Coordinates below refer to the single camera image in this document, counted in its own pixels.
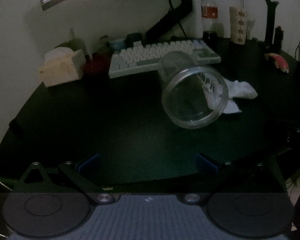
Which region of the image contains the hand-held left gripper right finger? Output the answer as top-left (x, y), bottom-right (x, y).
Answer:
top-left (182, 152), bottom-right (290, 204)

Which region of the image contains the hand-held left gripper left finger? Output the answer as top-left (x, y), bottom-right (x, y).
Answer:
top-left (15, 153), bottom-right (115, 205)

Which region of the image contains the white cloth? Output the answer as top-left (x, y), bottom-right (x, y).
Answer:
top-left (221, 79), bottom-right (258, 115)

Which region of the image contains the red container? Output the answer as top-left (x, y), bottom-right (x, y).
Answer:
top-left (84, 54), bottom-right (112, 75)

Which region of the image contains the red and white packet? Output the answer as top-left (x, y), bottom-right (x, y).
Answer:
top-left (264, 52), bottom-right (290, 73)

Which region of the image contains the black lighter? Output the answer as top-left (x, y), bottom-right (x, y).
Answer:
top-left (274, 26), bottom-right (284, 53)

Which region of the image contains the beige tissue box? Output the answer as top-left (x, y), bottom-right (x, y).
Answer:
top-left (38, 47), bottom-right (86, 87)

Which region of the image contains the white keyboard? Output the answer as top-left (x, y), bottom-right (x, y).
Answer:
top-left (108, 39), bottom-right (222, 79)

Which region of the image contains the tall black stand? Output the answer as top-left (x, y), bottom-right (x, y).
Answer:
top-left (263, 0), bottom-right (279, 49)

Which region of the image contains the small teal jar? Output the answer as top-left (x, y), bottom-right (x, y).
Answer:
top-left (109, 38), bottom-right (127, 51)

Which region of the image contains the patterned paper cup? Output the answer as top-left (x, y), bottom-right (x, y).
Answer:
top-left (229, 6), bottom-right (247, 44)

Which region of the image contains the dark cup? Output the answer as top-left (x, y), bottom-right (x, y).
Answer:
top-left (126, 32), bottom-right (143, 46)

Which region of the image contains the red label plastic bottle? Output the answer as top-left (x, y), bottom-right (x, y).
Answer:
top-left (201, 0), bottom-right (219, 46)

